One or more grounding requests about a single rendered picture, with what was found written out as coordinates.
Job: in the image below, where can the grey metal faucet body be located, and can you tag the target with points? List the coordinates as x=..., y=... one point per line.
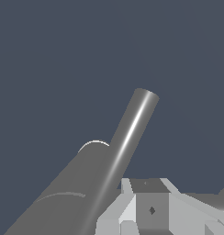
x=64, y=186

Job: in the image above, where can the grey metal faucet pipe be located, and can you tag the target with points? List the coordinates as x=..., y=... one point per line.
x=133, y=128

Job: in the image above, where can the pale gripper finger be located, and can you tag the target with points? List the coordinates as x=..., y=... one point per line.
x=152, y=211

